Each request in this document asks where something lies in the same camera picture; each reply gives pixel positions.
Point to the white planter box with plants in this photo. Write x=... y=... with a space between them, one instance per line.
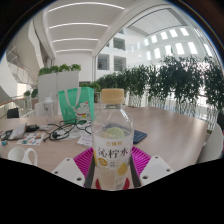
x=58 y=83

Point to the clear lemon water bottle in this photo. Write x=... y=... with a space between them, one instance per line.
x=112 y=140

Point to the white mug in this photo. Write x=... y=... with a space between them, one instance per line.
x=20 y=155

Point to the ceiling light strips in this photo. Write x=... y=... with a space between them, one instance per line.
x=83 y=25

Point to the row of green bushes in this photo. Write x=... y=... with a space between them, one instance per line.
x=166 y=81

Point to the dark blue calculator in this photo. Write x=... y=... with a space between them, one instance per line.
x=139 y=136

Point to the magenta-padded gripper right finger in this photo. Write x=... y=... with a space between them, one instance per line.
x=156 y=170

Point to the green tote bag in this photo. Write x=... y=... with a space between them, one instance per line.
x=76 y=105

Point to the black power adapter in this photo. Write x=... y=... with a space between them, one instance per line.
x=32 y=127

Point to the colourful sticker sheet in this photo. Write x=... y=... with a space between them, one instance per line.
x=30 y=138

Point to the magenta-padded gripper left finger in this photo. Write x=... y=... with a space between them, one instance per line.
x=68 y=171

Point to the small potted plants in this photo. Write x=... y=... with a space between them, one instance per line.
x=30 y=96

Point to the white paper sheet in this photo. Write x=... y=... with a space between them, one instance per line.
x=85 y=140

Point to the grey pouch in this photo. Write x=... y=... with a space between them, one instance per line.
x=17 y=131

